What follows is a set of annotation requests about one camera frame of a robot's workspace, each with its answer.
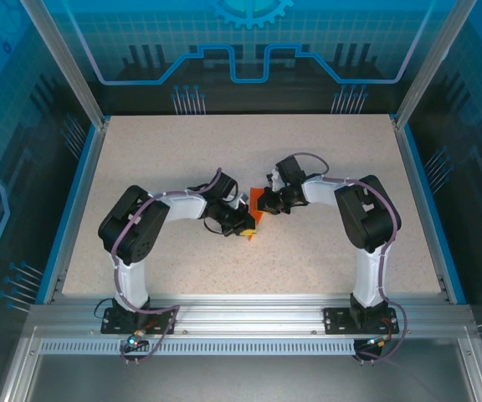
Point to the orange paper sheet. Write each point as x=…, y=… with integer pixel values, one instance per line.
x=254, y=192

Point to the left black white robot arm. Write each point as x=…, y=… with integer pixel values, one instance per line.
x=130, y=234

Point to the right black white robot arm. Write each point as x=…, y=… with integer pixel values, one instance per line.
x=366, y=218

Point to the grey metal sheet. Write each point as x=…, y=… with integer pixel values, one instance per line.
x=241, y=377

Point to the aluminium mounting beam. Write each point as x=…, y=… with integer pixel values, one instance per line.
x=249, y=314

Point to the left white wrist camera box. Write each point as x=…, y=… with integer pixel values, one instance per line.
x=241, y=201

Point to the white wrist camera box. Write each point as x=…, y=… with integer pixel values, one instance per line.
x=275, y=180
x=241, y=201

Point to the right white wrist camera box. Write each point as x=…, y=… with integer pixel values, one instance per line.
x=275, y=180

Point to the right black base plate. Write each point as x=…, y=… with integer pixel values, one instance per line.
x=335, y=320

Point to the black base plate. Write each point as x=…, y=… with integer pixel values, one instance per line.
x=111, y=326
x=335, y=320

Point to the right aluminium side rail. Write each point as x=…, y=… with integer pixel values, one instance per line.
x=425, y=209

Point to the aluminium side rail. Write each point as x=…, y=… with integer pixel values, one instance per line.
x=425, y=209
x=80, y=209

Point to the left aluminium side rail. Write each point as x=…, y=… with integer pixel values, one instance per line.
x=80, y=209

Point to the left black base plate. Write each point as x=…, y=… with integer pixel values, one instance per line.
x=111, y=326

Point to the right aluminium frame post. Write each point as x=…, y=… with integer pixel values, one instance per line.
x=433, y=63

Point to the aluminium frame post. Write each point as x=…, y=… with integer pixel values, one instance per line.
x=433, y=63
x=67, y=63

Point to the left aluminium frame post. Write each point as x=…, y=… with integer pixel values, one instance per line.
x=67, y=63

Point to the aluminium lower frame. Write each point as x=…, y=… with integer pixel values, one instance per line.
x=29, y=364

